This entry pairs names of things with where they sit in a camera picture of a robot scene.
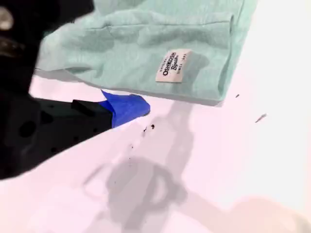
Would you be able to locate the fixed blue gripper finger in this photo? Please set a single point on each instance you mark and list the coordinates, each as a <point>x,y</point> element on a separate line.
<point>73,126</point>

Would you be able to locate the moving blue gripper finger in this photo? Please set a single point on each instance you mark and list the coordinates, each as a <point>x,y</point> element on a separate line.
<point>63,12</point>

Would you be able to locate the pale green T-shirt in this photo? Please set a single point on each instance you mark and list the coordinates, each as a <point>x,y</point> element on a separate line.
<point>145,60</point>

